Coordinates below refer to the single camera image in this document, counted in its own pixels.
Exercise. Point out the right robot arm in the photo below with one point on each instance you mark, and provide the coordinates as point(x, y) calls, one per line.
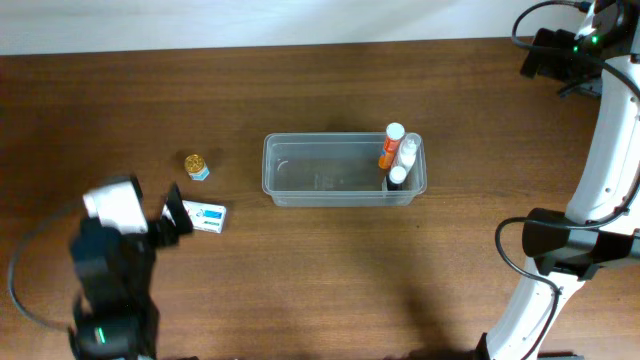
point(600, 226)

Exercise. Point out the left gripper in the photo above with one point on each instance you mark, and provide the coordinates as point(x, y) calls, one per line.
point(183, 224)

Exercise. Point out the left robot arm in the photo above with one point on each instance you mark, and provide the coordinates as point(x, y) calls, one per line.
point(113, 256)

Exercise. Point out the gold lid small jar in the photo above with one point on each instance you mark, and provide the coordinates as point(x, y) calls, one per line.
point(196, 167)

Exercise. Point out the dark bottle white cap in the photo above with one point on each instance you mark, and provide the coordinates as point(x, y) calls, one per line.
point(395, 178)

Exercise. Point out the orange tablet tube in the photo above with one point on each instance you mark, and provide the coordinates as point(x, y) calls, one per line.
point(394, 134)

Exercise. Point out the clear plastic container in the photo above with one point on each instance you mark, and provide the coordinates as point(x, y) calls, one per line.
point(333, 170)

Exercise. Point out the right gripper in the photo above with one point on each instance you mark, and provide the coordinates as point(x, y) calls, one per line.
point(551, 65)

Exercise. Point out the white Panadol box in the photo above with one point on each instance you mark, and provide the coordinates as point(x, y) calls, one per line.
point(202, 216)

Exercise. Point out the white spray bottle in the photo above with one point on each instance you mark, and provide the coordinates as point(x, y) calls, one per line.
point(407, 152)

